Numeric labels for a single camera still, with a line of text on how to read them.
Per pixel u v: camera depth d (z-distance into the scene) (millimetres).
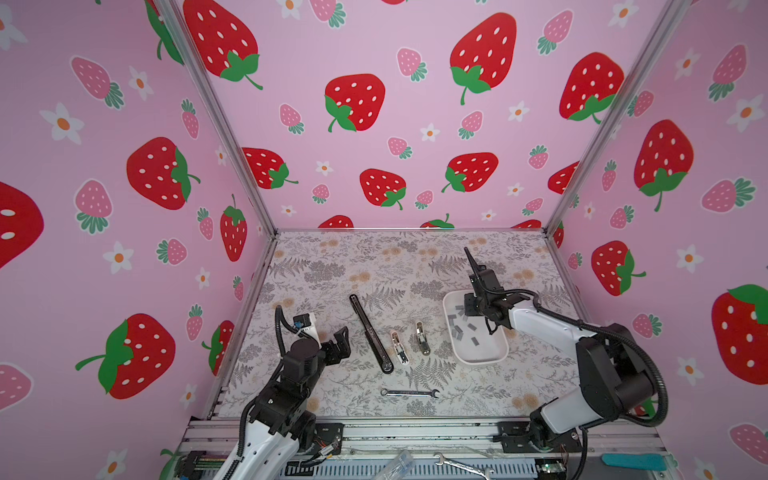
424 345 891
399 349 880
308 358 582
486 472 696
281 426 529
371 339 903
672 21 692
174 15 675
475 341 904
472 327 933
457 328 929
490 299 702
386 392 816
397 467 689
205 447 734
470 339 910
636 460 703
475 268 822
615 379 441
